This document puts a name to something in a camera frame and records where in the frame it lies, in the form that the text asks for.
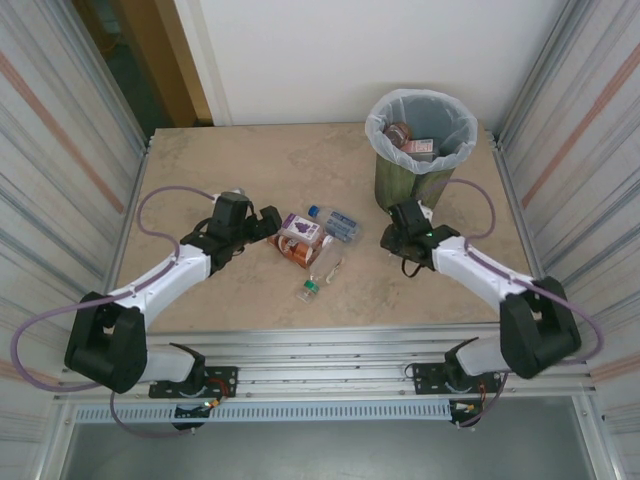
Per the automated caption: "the brown tea bottle white cap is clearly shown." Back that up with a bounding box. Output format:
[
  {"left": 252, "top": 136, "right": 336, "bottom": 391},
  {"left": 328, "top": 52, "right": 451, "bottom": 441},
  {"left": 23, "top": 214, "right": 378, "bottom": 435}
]
[{"left": 266, "top": 232, "right": 334, "bottom": 271}]

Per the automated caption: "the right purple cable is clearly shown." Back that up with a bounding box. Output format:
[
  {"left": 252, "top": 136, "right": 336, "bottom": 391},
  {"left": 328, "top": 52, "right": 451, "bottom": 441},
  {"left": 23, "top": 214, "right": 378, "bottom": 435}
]
[{"left": 412, "top": 179, "right": 605, "bottom": 430}]

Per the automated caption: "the purple juice carton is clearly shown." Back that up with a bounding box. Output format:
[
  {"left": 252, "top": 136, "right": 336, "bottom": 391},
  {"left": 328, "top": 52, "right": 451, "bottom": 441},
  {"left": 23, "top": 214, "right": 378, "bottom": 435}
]
[{"left": 276, "top": 212, "right": 323, "bottom": 246}]

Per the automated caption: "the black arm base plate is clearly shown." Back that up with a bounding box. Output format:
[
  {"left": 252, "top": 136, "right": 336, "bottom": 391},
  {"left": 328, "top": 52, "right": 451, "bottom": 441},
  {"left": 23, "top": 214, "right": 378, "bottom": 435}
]
[
  {"left": 148, "top": 366, "right": 239, "bottom": 399},
  {"left": 407, "top": 362, "right": 506, "bottom": 396}
]

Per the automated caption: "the blue cap grey label bottle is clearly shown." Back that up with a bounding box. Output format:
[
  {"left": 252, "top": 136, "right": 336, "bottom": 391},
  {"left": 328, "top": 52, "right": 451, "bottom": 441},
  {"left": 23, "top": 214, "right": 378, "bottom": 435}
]
[{"left": 307, "top": 203, "right": 362, "bottom": 246}]

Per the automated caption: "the white plastic bin liner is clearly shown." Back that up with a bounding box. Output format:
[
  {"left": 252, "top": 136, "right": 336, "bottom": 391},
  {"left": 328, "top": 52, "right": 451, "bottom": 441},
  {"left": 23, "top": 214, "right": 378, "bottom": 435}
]
[{"left": 364, "top": 88, "right": 480, "bottom": 175}]

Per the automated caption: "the small green cap bottle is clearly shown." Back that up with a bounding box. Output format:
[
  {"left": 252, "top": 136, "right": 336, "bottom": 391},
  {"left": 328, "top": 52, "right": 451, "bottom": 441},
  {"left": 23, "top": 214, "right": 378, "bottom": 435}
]
[{"left": 295, "top": 278, "right": 320, "bottom": 304}]

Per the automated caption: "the white door frame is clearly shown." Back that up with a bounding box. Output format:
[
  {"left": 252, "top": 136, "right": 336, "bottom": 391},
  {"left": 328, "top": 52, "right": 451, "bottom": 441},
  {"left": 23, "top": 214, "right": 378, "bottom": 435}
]
[{"left": 172, "top": 0, "right": 234, "bottom": 126}]

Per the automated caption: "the clear crushed bottle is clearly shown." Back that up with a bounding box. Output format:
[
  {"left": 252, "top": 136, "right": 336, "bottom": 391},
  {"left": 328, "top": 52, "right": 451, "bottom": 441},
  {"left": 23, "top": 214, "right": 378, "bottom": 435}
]
[{"left": 308, "top": 242, "right": 349, "bottom": 286}]

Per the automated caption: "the purple cable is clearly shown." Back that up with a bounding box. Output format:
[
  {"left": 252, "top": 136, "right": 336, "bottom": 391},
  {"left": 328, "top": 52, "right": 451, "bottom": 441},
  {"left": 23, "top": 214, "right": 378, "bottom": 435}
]
[
  {"left": 10, "top": 184, "right": 224, "bottom": 440},
  {"left": 412, "top": 179, "right": 605, "bottom": 430}
]

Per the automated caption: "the brown wooden door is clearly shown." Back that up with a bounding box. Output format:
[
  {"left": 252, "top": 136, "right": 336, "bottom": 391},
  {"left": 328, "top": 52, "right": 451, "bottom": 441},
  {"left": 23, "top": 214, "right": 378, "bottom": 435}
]
[{"left": 114, "top": 0, "right": 211, "bottom": 126}]

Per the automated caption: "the white slotted cable duct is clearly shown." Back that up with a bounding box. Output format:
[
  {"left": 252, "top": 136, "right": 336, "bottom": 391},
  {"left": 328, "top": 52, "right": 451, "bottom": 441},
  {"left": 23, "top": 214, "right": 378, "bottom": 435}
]
[{"left": 73, "top": 402, "right": 451, "bottom": 424}]

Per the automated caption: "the aluminium rail frame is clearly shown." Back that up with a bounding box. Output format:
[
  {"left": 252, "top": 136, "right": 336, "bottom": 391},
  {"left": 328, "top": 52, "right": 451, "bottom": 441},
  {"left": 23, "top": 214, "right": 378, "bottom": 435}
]
[{"left": 54, "top": 322, "right": 599, "bottom": 404}]

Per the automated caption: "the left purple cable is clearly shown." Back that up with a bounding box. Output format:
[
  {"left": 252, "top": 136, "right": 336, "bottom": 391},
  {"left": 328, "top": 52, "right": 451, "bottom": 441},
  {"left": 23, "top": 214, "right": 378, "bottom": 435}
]
[{"left": 10, "top": 184, "right": 224, "bottom": 440}]

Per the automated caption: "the dark green waste bin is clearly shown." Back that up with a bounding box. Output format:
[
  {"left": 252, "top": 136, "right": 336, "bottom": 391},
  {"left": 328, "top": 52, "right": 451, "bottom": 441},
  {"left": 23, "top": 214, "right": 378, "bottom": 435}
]
[{"left": 373, "top": 149, "right": 454, "bottom": 209}]

